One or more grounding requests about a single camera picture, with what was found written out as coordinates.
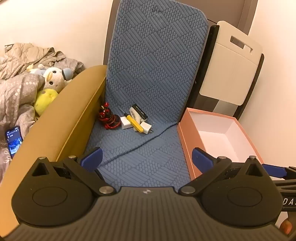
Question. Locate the beige folding table black frame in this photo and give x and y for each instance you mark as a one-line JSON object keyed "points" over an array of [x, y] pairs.
{"points": [[229, 69]]}

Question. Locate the black rectangular case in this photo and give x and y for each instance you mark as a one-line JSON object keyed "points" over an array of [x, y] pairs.
{"points": [[140, 112]]}

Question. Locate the pink cardboard box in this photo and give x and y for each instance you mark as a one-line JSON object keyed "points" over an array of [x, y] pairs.
{"points": [[222, 139]]}

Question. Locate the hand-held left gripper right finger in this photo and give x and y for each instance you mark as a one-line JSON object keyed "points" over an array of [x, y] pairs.
{"points": [[202, 160]]}

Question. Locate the blue textured seat cushion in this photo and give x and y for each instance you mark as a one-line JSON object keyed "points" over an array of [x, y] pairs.
{"points": [[152, 58]]}

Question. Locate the white charger plug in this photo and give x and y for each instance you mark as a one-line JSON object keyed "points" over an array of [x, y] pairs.
{"points": [[145, 128], [124, 124]]}

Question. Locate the black smartphone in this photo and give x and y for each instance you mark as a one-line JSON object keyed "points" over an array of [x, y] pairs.
{"points": [[14, 142]]}

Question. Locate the person's right hand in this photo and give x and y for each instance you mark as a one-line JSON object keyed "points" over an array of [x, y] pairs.
{"points": [[286, 228]]}

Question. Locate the light blue plush toy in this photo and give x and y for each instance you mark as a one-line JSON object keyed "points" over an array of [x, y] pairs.
{"points": [[37, 70]]}

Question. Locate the white duck plush toy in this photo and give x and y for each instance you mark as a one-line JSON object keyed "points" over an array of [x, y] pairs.
{"points": [[52, 81]]}

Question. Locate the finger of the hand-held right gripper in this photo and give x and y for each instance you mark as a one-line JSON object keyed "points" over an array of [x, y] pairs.
{"points": [[275, 170]]}

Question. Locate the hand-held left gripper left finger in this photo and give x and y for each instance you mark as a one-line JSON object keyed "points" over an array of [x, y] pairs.
{"points": [[93, 158]]}

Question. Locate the fluffy beige hair claw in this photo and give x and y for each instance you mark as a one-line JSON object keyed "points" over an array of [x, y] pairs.
{"points": [[135, 116]]}

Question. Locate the grey dotted blanket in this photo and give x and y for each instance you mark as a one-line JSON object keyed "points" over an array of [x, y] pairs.
{"points": [[16, 97]]}

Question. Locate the beige padded jacket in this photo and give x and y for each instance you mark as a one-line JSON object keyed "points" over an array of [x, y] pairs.
{"points": [[25, 54]]}

